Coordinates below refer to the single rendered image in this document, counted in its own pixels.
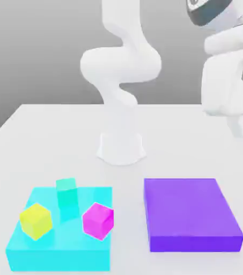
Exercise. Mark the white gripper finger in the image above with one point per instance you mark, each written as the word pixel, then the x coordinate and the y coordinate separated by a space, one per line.
pixel 237 126

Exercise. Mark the large cyan box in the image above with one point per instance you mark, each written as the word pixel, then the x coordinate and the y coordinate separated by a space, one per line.
pixel 69 253

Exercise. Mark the large purple box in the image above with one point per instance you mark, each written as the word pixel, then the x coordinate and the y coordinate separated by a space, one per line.
pixel 187 210

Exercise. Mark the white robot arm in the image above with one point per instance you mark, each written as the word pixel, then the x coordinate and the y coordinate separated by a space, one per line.
pixel 121 64

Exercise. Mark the small magenta cube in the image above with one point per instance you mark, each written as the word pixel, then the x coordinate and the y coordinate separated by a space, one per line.
pixel 97 221

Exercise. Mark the small yellow cube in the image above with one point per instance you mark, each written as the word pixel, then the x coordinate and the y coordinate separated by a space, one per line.
pixel 35 221

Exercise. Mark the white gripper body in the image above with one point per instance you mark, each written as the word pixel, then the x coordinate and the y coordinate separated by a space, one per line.
pixel 222 90

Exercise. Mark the small teal cube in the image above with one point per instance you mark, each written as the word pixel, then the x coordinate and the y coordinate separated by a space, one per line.
pixel 67 197

